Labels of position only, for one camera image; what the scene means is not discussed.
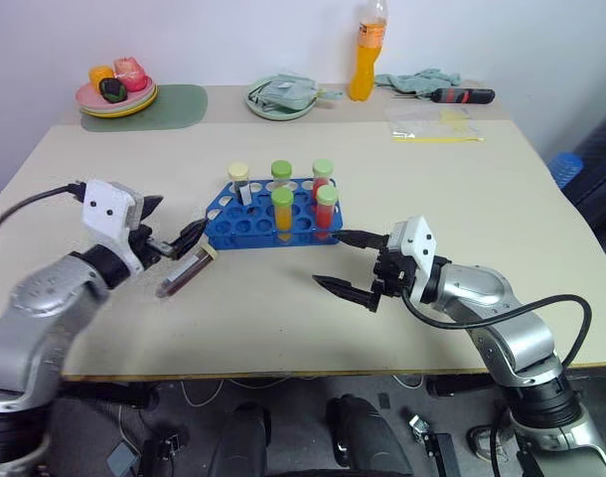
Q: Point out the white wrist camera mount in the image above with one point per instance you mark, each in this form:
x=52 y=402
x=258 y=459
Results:
x=106 y=204
x=421 y=248

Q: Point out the orange drink bottle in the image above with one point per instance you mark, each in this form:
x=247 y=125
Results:
x=362 y=59

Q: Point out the dark red tube cream cap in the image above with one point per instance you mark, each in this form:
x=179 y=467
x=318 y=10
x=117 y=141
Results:
x=184 y=270

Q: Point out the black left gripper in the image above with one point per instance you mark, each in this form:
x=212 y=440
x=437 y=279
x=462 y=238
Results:
x=145 y=247

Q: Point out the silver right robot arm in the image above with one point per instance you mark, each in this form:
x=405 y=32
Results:
x=511 y=318

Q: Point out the black red screwdriver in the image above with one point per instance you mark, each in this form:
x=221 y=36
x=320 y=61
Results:
x=462 y=95

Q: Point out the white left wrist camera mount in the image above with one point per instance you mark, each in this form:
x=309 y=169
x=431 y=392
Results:
x=106 y=204

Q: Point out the red tube green cap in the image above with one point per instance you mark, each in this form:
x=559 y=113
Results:
x=326 y=211
x=322 y=174

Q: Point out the orange toy pepper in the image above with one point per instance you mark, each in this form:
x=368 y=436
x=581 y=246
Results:
x=99 y=74

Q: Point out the green placemat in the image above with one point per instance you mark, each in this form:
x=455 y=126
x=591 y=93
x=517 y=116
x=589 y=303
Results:
x=179 y=107

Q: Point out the orange tube green cap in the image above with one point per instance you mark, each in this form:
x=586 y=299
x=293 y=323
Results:
x=283 y=213

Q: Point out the blue ribbed container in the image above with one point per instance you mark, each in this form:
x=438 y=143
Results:
x=567 y=169

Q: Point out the red toy apple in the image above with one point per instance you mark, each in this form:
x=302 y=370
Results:
x=130 y=74

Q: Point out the yellow plate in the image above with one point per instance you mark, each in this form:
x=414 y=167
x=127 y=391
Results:
x=119 y=113

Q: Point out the dark rounded shape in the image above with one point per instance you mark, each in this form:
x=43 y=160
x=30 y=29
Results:
x=243 y=442
x=367 y=437

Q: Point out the blue test tube rack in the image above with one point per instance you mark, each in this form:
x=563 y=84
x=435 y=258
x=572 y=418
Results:
x=243 y=226

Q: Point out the dark chair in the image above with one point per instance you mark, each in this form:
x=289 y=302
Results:
x=598 y=179

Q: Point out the yellow tube green cap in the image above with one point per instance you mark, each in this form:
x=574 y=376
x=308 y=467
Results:
x=281 y=171

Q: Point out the light green plate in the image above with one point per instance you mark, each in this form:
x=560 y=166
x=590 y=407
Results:
x=278 y=112

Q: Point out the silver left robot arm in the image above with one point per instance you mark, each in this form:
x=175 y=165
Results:
x=32 y=318

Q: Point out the clear zip bag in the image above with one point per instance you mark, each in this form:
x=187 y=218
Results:
x=432 y=124

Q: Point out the teal cloth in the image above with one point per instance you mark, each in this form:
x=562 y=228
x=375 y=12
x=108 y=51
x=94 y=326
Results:
x=412 y=79

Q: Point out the labelled tube cream cap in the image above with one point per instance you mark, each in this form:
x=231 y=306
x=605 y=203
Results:
x=239 y=175

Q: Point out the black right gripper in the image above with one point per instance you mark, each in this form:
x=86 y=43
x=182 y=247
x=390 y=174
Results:
x=395 y=275

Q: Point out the stack of plates with fruit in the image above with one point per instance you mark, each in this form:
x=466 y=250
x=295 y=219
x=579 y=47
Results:
x=92 y=97

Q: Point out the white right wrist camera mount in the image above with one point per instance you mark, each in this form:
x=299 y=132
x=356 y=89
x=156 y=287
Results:
x=421 y=248

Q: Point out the dark toy vegetable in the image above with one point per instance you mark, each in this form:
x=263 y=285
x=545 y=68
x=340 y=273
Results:
x=113 y=89

